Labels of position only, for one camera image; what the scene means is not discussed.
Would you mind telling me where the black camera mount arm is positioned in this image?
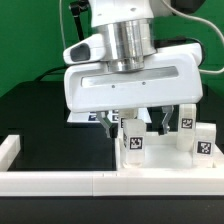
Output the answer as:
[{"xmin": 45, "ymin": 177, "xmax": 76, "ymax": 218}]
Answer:
[{"xmin": 69, "ymin": 0, "xmax": 90, "ymax": 41}]

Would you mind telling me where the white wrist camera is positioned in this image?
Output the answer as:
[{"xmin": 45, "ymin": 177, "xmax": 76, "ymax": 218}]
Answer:
[{"xmin": 63, "ymin": 34, "xmax": 106, "ymax": 65}]

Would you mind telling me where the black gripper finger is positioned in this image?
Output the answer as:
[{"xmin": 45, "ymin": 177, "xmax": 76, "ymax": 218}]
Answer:
[
  {"xmin": 158, "ymin": 105, "xmax": 174, "ymax": 135},
  {"xmin": 96, "ymin": 111, "xmax": 112, "ymax": 138}
]

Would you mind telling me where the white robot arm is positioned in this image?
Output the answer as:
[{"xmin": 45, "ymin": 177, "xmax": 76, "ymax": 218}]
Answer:
[{"xmin": 63, "ymin": 0, "xmax": 204, "ymax": 134}]

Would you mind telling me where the black cable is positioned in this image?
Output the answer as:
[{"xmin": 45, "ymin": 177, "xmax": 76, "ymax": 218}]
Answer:
[{"xmin": 34, "ymin": 65, "xmax": 73, "ymax": 82}]

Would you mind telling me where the white U-shaped obstacle fence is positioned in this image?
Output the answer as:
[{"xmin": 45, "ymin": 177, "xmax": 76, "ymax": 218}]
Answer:
[{"xmin": 0, "ymin": 135, "xmax": 224, "ymax": 196}]

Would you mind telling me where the fiducial marker sheet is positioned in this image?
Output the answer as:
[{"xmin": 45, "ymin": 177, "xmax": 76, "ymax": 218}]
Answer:
[{"xmin": 67, "ymin": 108, "xmax": 151, "ymax": 123}]

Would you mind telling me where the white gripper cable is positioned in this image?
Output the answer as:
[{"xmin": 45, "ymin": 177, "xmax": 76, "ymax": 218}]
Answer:
[{"xmin": 161, "ymin": 0, "xmax": 224, "ymax": 75}]

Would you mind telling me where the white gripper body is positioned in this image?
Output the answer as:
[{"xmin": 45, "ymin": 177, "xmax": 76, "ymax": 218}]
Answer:
[{"xmin": 64, "ymin": 43, "xmax": 203, "ymax": 113}]

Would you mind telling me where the white square tabletop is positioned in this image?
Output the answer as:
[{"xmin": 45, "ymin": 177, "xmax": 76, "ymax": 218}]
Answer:
[{"xmin": 115, "ymin": 132, "xmax": 224, "ymax": 170}]

